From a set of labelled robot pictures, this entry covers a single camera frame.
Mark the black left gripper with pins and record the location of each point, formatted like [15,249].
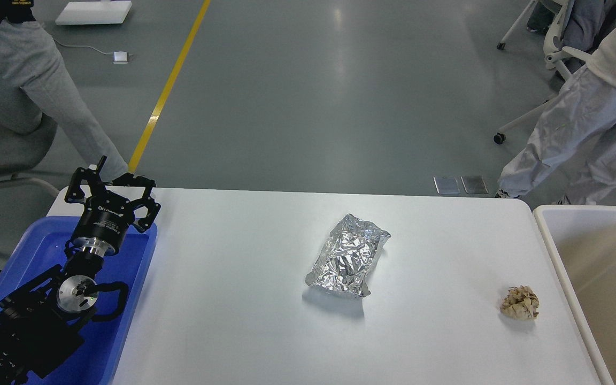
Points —
[105,220]

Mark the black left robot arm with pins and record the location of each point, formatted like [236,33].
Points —
[40,321]

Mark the grey office chair left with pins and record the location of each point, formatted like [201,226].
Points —
[22,152]

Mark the white power adapter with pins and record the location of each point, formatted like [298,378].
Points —
[120,57]

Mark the person in grey trousers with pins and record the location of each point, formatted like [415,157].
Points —
[36,88]

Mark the white flat floor base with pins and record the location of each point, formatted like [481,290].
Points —
[94,13]

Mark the crumpled aluminium foil bag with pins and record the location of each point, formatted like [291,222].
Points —
[347,257]

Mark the left metal floor plate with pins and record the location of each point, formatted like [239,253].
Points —
[446,185]

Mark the metal floor plate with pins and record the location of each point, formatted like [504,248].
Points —
[474,184]
[446,185]

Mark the right metal floor plate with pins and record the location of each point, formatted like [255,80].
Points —
[474,184]

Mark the crumpled brown paper ball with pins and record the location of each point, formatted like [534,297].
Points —
[520,303]

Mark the dark shoe top right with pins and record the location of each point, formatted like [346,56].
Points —
[540,19]

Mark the person in white trousers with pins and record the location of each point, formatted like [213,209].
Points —
[585,107]

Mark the beige plastic bin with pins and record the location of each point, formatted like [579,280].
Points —
[581,241]

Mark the grey jacket on chair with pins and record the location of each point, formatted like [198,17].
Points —
[589,23]

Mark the white office chair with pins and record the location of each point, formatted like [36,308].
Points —
[555,54]

